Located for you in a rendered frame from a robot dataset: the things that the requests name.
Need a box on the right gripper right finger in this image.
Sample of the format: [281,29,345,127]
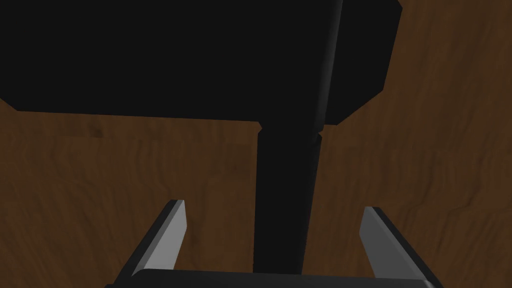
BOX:
[359,206,441,286]

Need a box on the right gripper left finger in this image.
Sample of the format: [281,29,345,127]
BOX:
[113,199,188,286]

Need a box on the black table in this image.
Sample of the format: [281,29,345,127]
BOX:
[0,0,403,275]

